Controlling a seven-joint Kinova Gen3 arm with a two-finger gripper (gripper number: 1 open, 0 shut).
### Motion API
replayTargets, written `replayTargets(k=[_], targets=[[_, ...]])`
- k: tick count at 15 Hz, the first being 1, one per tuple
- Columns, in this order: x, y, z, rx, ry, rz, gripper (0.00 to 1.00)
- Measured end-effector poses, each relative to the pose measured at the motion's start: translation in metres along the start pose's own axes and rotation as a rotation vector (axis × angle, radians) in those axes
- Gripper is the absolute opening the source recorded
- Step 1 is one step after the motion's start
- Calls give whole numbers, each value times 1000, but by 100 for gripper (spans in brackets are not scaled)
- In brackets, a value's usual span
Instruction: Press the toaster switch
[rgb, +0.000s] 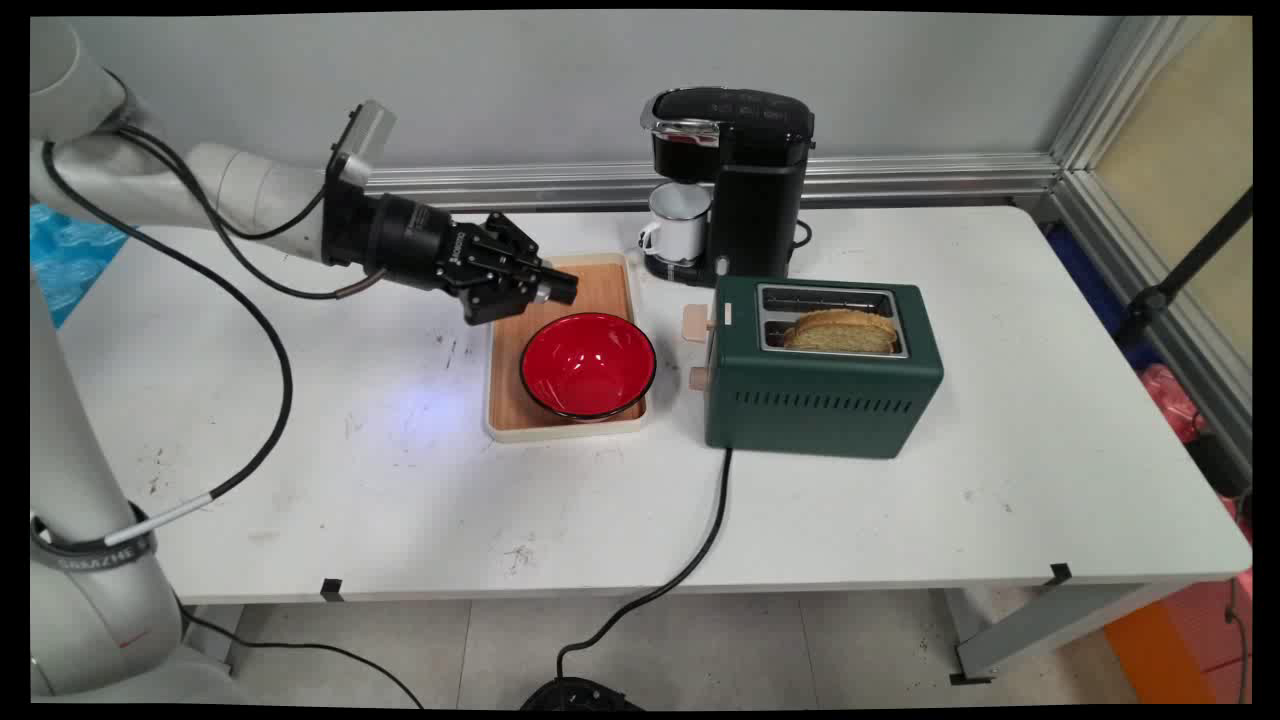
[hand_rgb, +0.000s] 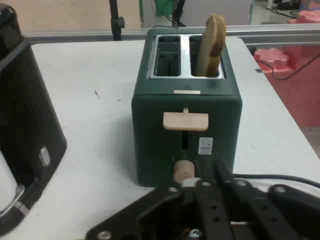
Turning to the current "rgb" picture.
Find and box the black toaster power cable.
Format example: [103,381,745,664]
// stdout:
[555,447,734,691]

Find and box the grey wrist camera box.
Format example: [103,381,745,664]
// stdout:
[329,99,399,187]

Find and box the white enamel mug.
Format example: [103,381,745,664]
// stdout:
[639,183,712,266]

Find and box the thin black camera cable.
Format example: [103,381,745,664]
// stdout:
[105,122,341,243]

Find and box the aluminium side frame rail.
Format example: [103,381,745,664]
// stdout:
[1050,170,1253,481]

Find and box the orange floor item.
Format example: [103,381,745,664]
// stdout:
[1103,600,1217,704]

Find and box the toast bread slice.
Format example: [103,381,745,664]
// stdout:
[782,308,899,354]

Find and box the red bowl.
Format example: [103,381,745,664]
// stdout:
[519,312,658,424]

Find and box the beige panel board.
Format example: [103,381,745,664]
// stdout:
[1095,15,1253,366]

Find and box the grey table leg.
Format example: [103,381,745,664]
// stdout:
[940,580,1191,686]

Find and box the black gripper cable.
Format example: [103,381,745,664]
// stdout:
[125,225,389,301]

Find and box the upright aluminium frame post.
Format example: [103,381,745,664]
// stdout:
[1045,15,1216,173]

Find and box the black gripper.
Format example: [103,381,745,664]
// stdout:
[322,180,580,327]

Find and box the wooden tray with cream rim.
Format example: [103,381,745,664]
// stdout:
[485,252,649,444]

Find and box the black coffee machine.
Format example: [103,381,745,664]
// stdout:
[640,86,816,289]

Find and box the horizontal aluminium frame rail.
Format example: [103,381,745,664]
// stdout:
[360,152,1061,211]

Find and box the blue patterned cloth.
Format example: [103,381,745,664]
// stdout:
[30,203,129,329]

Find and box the blue storage box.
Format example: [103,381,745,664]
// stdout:
[1045,225,1161,371]

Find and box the red plastic bag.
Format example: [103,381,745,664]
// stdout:
[1140,363,1207,444]

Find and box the green toaster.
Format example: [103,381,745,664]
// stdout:
[703,276,945,461]

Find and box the black tripod pole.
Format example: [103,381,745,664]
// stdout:
[1112,185,1253,347]

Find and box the black power strip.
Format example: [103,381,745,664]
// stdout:
[520,677,646,711]

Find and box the black cable with white sleeve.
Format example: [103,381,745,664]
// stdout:
[40,140,295,531]

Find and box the grey velcro strap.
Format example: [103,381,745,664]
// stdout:
[30,515,157,574]

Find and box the black floor cable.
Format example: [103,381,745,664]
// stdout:
[180,604,426,709]

